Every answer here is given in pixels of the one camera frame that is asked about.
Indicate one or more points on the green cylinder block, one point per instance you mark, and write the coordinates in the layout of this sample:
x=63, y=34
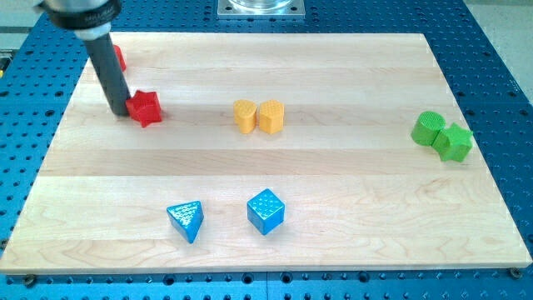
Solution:
x=427, y=127

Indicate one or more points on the green star block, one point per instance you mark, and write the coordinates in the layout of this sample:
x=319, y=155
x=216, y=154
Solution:
x=453, y=143

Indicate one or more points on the clear robot base mount plate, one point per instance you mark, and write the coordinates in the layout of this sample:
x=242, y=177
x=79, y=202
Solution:
x=260, y=9

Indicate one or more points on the light wooden board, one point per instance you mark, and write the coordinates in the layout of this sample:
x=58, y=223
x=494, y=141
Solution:
x=359, y=193

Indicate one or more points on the red circle block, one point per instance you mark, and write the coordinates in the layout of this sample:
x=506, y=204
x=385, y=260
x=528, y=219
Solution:
x=120, y=58

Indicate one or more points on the yellow heart block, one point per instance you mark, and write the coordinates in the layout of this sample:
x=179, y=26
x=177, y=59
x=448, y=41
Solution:
x=245, y=115

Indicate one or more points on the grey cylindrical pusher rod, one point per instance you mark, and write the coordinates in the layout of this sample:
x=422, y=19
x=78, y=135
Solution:
x=100, y=49

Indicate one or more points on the robot arm end black collar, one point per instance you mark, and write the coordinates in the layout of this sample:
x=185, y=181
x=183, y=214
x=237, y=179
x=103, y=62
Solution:
x=79, y=14

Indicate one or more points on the blue cube block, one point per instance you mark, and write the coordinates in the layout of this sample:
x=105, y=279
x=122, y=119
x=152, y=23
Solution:
x=266, y=211

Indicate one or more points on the yellow hexagon block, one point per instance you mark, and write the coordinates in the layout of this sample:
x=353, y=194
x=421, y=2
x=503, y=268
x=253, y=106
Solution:
x=271, y=116

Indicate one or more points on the blue triangle block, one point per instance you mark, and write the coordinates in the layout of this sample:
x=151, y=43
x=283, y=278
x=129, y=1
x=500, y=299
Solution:
x=186, y=218

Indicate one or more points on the blue perforated metal table plate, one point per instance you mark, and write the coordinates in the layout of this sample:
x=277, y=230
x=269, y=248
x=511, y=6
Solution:
x=44, y=73

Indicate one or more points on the red star block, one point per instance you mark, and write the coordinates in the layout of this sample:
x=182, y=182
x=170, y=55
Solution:
x=145, y=108

